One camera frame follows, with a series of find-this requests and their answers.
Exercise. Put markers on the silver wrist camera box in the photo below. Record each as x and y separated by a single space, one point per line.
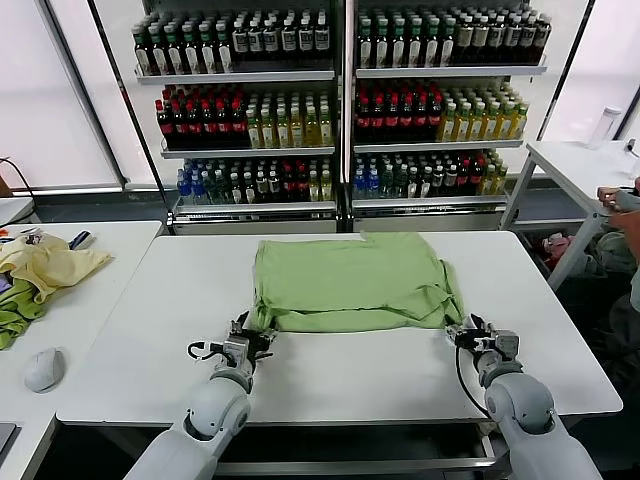
507 344
235 350

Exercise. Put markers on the pink red cloth bundle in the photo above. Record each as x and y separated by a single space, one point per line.
556 250

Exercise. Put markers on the dark bottle beige label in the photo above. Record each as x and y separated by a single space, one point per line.
512 38
542 37
465 39
496 38
481 39
527 38

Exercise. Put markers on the white table with slanted legs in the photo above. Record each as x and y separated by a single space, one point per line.
565 165

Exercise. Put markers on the dark drink bottle white cap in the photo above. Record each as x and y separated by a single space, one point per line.
288 41
322 41
256 42
241 42
305 41
270 42

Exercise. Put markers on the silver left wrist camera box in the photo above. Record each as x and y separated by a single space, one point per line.
235 350

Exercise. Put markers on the crumpled green garment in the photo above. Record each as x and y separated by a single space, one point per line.
17 310

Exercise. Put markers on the blue white striped pouch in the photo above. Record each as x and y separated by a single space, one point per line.
80 241

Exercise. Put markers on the white computer mouse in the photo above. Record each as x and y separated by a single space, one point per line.
45 370

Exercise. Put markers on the person's dark trousered leg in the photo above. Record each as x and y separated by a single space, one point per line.
627 320

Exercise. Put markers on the person's bare hand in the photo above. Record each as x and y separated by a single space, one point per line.
625 220
607 196

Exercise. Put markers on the yellow juice bottle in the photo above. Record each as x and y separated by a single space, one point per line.
325 131
296 132
268 132
311 132
282 132
254 132

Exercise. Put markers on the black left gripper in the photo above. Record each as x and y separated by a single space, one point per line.
255 347

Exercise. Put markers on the pale yellow garment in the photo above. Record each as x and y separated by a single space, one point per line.
55 265

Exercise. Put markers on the white side desk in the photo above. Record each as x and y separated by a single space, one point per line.
100 310

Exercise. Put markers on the metal drinks shelf unit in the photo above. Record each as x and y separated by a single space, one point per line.
450 71
235 76

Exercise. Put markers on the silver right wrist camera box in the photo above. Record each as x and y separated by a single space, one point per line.
507 344

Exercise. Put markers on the small green tinted bottle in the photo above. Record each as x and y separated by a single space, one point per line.
209 189
387 182
222 189
400 182

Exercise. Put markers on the small red label cola bottle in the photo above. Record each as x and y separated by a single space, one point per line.
288 187
301 187
476 178
464 179

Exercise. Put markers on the green t-shirt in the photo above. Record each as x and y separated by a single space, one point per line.
350 280

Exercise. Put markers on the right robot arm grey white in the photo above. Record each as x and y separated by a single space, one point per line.
520 405

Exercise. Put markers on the small blue water bottle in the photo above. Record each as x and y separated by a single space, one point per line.
373 184
196 189
359 184
183 189

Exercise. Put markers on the cola bottle red cap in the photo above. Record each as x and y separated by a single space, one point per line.
222 127
378 122
421 122
363 122
237 126
208 127
194 127
180 127
165 127
406 122
435 122
392 122

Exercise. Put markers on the dark tea bottle green cap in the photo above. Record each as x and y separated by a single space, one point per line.
398 52
382 52
145 60
161 59
225 57
448 51
209 57
415 52
432 51
192 58
365 52
176 58

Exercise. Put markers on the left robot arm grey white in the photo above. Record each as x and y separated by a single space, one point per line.
220 405

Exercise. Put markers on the amber tea bottle green cap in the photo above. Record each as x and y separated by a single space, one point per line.
491 125
520 124
448 125
506 124
477 125
463 125

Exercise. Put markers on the grey flat device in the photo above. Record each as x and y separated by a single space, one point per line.
7 437

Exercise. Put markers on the small pale yellow bottle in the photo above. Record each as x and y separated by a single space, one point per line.
500 181
314 187
487 182
326 187

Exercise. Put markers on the pale grey green cloth pile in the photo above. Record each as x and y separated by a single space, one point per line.
612 250

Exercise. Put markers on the brown cardboard box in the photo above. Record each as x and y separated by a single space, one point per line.
3 182

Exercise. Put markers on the large white work table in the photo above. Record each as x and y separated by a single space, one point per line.
540 280

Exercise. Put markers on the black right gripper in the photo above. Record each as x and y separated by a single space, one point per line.
477 341

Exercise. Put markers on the small dark drink bottle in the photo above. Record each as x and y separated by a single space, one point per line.
438 181
426 182
274 187
451 180
235 189
261 187
248 188
412 182

